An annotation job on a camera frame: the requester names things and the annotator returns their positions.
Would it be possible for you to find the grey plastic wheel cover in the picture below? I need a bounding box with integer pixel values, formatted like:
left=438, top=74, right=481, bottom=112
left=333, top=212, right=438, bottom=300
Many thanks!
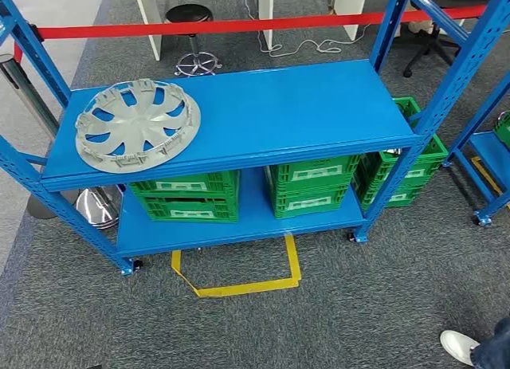
left=75, top=78, right=201, bottom=175

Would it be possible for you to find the blue metal shelf rack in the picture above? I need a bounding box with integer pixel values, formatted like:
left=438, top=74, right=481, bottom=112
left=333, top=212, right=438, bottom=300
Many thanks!
left=442, top=73, right=510, bottom=228
left=0, top=0, right=510, bottom=277

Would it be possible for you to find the green plastic crate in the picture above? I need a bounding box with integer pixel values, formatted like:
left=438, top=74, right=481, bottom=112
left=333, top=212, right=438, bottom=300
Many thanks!
left=129, top=169, right=240, bottom=200
left=264, top=154, right=362, bottom=191
left=352, top=168, right=424, bottom=214
left=272, top=184, right=352, bottom=220
left=361, top=96, right=449, bottom=191
left=493, top=110, right=510, bottom=151
left=139, top=194, right=240, bottom=224

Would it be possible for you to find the red barrier belt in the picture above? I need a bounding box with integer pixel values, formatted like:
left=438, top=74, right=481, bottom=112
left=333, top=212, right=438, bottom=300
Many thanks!
left=13, top=5, right=488, bottom=65

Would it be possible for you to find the black round stool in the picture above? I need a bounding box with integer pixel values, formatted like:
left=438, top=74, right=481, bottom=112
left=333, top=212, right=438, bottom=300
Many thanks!
left=164, top=3, right=223, bottom=78

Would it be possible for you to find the white desk panel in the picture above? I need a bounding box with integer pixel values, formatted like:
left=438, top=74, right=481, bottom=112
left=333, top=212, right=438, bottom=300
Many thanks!
left=333, top=0, right=370, bottom=42

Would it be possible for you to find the black office chair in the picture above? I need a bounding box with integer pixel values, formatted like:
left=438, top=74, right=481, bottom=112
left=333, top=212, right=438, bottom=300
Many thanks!
left=392, top=0, right=466, bottom=79

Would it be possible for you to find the person's foot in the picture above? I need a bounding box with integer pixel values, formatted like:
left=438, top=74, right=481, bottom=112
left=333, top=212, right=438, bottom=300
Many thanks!
left=440, top=330, right=481, bottom=367

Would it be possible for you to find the chrome barrier stanchion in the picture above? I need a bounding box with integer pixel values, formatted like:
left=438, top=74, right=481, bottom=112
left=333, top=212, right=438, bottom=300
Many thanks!
left=0, top=53, right=123, bottom=231

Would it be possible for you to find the person's leg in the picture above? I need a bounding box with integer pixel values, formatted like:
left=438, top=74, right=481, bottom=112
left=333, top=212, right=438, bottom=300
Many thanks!
left=470, top=316, right=510, bottom=369

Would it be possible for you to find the white floor cable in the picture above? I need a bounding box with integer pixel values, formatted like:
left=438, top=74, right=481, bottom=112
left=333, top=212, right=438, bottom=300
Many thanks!
left=238, top=0, right=372, bottom=59

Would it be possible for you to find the white desk frame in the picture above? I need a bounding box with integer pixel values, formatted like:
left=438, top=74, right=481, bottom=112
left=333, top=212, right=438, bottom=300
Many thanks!
left=132, top=0, right=275, bottom=62

